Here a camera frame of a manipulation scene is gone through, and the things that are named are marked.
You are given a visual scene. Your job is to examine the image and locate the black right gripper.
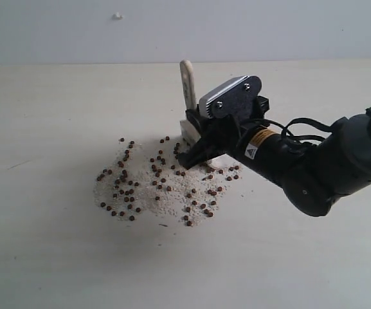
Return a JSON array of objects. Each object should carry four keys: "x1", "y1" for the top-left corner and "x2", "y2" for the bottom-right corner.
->
[{"x1": 177, "y1": 95, "x2": 285, "y2": 174}]

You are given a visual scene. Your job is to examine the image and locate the white wooden paint brush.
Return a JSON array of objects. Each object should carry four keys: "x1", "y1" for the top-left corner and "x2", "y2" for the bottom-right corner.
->
[{"x1": 179, "y1": 59, "x2": 228, "y2": 168}]

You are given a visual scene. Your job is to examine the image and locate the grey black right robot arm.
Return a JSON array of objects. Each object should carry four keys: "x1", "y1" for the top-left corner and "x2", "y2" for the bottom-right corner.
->
[{"x1": 177, "y1": 96, "x2": 371, "y2": 217}]

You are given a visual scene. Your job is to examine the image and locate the pile of beans and rice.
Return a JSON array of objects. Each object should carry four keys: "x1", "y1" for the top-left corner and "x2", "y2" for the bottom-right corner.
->
[{"x1": 93, "y1": 136, "x2": 243, "y2": 227}]

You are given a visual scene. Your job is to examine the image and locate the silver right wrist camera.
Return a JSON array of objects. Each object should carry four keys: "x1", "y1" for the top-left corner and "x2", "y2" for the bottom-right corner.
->
[{"x1": 199, "y1": 75, "x2": 262, "y2": 120}]

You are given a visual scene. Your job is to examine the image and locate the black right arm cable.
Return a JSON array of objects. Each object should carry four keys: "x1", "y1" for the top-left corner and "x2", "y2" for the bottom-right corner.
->
[{"x1": 262, "y1": 108, "x2": 371, "y2": 147}]

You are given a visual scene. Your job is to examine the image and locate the white wall hook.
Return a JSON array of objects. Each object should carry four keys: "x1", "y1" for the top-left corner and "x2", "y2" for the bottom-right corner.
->
[{"x1": 111, "y1": 12, "x2": 124, "y2": 21}]

